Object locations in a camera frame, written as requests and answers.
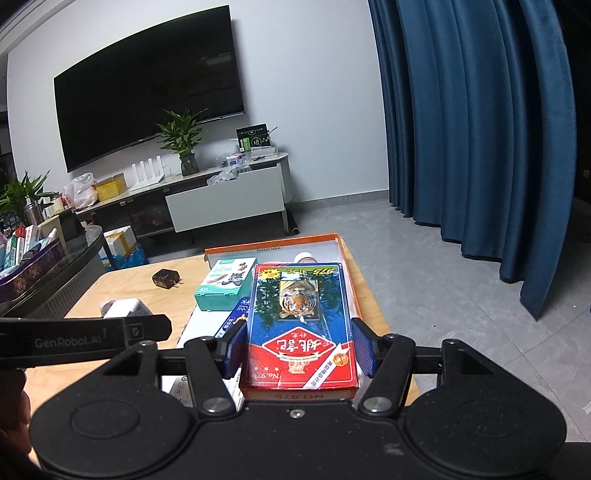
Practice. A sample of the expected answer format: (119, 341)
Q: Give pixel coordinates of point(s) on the person's left hand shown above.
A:
(16, 406)

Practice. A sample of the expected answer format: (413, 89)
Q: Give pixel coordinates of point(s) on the black rectangular device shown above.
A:
(70, 225)

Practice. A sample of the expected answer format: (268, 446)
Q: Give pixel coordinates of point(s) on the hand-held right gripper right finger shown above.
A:
(364, 350)

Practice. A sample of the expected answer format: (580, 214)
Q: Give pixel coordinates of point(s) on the brown bottle with white cap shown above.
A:
(305, 257)

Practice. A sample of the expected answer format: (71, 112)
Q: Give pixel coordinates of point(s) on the white plastic bag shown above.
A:
(82, 191)

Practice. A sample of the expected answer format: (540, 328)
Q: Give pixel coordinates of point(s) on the pile of small packets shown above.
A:
(238, 160)

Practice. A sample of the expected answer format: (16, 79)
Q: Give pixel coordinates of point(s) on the clear plastic bag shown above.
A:
(221, 176)

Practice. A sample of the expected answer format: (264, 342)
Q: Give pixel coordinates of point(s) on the leafy bamboo plant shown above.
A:
(23, 194)

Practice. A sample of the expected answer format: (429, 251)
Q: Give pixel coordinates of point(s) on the green potted plant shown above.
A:
(187, 164)

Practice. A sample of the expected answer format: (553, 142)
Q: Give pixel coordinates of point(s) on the blue curtain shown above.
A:
(471, 138)

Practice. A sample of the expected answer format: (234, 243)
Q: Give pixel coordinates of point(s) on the black charger plug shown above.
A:
(165, 278)

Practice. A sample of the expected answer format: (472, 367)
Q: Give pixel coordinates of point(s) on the teal and white box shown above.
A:
(224, 281)

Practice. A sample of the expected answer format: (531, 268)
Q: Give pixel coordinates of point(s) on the black and green box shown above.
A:
(253, 138)

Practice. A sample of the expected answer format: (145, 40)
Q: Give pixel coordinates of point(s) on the blue plastic bag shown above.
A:
(131, 259)

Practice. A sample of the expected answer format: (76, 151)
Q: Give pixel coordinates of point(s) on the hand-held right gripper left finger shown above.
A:
(235, 346)

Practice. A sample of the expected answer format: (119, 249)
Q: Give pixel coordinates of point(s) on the playing card box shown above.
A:
(300, 332)

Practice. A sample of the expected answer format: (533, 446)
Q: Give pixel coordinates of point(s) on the black wall television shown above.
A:
(147, 83)

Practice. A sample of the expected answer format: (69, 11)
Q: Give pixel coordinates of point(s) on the purple patterned storage box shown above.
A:
(32, 270)

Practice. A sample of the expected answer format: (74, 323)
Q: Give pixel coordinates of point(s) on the orange-edged cardboard tray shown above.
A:
(332, 249)

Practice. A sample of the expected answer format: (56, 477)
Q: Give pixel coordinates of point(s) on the yellow and white carton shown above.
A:
(121, 240)

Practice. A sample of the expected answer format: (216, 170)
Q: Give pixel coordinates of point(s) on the yellow box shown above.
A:
(111, 188)

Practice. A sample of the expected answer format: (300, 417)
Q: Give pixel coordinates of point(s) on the white television cabinet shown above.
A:
(226, 198)

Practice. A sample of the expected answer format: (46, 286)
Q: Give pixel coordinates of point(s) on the dark glass side table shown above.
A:
(69, 272)

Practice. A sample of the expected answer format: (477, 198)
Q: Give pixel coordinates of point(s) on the white router with antennas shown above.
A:
(147, 177)

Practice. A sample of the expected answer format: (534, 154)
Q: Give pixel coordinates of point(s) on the white charger cube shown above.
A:
(131, 307)

